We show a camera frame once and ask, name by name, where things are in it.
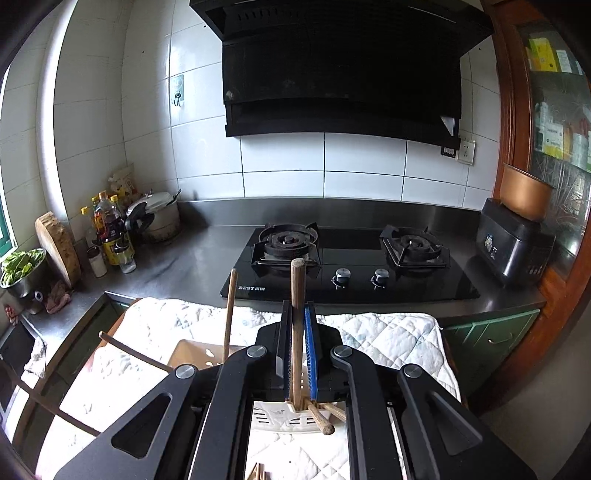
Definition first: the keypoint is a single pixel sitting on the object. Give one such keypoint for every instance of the window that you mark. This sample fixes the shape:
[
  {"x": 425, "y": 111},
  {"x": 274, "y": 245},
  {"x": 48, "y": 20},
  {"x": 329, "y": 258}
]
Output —
[{"x": 5, "y": 184}]

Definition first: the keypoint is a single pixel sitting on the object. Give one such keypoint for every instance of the green wall hook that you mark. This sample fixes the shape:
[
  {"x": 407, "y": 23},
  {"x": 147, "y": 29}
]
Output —
[{"x": 177, "y": 90}]

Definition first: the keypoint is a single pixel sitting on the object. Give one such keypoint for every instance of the metal bowl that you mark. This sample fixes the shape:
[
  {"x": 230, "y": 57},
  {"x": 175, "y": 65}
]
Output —
[{"x": 23, "y": 286}]

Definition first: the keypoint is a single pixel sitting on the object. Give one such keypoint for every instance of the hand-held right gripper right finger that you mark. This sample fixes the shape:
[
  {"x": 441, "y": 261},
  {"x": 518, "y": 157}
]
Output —
[{"x": 311, "y": 350}]

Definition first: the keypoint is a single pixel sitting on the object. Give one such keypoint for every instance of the white quilted mat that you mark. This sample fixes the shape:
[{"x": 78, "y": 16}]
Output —
[{"x": 392, "y": 341}]

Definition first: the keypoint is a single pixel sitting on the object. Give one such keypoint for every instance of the black range hood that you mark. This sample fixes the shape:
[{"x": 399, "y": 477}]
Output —
[{"x": 341, "y": 83}]

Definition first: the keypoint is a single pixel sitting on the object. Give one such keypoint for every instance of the wooden glass-door cabinet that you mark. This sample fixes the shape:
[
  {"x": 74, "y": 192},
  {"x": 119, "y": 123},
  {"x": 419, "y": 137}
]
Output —
[{"x": 512, "y": 115}]

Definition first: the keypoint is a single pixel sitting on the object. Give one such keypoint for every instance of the green base cabinet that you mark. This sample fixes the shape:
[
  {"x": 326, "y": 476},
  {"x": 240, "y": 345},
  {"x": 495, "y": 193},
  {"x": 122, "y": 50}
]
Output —
[{"x": 489, "y": 341}]

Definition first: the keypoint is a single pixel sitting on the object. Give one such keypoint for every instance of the round wooden cutting board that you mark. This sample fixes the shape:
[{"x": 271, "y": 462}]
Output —
[{"x": 60, "y": 249}]

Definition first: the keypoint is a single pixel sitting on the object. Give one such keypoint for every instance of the white plastic utensil holder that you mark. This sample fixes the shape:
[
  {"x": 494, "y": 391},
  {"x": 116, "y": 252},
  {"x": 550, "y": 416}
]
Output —
[{"x": 277, "y": 417}]

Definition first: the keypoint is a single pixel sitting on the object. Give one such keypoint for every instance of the black gas stove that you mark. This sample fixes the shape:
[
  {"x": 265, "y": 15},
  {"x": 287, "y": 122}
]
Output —
[{"x": 351, "y": 258}]

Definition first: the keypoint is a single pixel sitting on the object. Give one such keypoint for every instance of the metal pot with lid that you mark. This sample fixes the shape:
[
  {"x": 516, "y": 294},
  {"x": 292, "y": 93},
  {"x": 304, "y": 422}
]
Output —
[{"x": 157, "y": 217}]

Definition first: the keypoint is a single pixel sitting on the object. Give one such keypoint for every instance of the stainless steel counter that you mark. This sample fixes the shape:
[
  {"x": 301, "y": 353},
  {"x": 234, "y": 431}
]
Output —
[{"x": 184, "y": 267}]

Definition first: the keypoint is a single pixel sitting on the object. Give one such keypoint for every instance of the brown single chopstick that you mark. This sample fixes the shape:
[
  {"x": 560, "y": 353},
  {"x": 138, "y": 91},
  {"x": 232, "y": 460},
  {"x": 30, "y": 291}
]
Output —
[
  {"x": 298, "y": 286},
  {"x": 334, "y": 412},
  {"x": 55, "y": 410},
  {"x": 134, "y": 353},
  {"x": 325, "y": 424},
  {"x": 231, "y": 314}
]

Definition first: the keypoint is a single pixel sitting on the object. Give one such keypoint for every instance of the copper inner pot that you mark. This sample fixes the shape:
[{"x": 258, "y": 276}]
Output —
[{"x": 524, "y": 194}]

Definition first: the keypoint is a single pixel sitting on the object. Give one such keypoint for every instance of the white wall socket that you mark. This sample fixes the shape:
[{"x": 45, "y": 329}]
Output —
[{"x": 466, "y": 151}]

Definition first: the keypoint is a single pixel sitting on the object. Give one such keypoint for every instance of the pile of wooden chopsticks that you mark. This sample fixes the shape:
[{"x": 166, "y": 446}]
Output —
[{"x": 258, "y": 473}]

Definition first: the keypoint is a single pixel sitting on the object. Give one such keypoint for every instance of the small glass jar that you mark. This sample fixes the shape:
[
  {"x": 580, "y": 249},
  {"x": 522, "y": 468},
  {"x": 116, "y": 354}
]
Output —
[{"x": 127, "y": 261}]

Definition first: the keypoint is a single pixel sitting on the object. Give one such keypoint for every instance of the yellow-capped bottle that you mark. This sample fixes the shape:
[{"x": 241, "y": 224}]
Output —
[{"x": 89, "y": 226}]

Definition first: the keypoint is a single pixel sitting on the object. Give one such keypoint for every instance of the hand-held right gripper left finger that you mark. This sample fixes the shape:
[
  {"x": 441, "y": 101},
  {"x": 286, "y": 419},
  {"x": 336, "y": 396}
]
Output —
[{"x": 285, "y": 341}]

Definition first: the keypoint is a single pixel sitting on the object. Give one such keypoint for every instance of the dark sauce bottle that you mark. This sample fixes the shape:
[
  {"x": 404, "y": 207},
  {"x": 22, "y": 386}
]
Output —
[{"x": 110, "y": 221}]

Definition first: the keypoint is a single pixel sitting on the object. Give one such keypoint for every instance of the pink rag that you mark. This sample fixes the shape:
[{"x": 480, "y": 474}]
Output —
[{"x": 57, "y": 297}]

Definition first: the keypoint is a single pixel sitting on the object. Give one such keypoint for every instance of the grey dishcloth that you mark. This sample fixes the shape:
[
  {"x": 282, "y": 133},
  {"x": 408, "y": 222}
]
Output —
[{"x": 34, "y": 357}]

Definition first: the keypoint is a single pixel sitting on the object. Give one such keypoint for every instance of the yellow box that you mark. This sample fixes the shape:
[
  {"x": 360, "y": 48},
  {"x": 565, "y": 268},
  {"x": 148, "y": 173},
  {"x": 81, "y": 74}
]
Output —
[{"x": 542, "y": 55}]

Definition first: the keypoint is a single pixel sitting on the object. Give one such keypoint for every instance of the black countertop appliance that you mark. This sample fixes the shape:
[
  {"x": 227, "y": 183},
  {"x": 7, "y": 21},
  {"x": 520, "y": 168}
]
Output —
[{"x": 512, "y": 249}]

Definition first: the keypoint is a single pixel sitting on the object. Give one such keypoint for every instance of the green leafy vegetables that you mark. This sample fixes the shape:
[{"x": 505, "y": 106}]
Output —
[{"x": 21, "y": 265}]

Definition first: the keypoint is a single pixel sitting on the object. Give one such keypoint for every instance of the small white jar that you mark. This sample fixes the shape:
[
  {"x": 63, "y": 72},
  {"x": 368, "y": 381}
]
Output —
[{"x": 97, "y": 263}]

